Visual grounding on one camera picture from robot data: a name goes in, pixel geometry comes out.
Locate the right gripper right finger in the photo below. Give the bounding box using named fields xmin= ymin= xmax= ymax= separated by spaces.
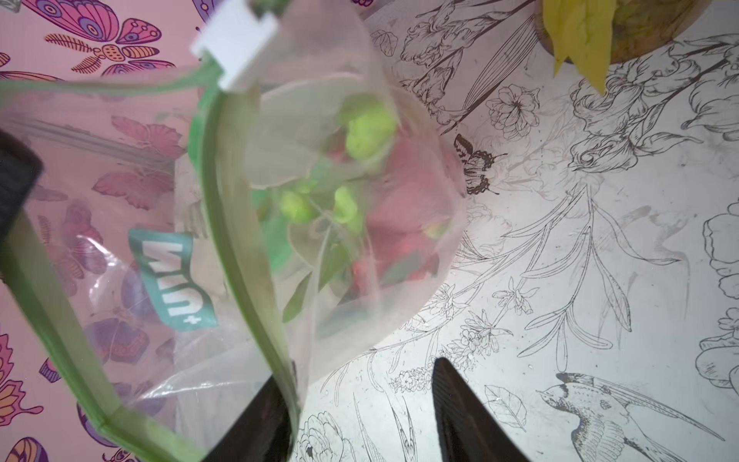
xmin=431 ymin=357 xmax=527 ymax=462

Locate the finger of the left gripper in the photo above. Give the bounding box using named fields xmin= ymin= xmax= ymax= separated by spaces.
xmin=0 ymin=131 xmax=43 ymax=242

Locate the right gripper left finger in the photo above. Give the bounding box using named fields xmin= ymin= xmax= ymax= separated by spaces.
xmin=203 ymin=377 xmax=294 ymax=462

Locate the potted plant in amber vase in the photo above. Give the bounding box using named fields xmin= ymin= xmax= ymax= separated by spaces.
xmin=535 ymin=0 xmax=711 ymax=94

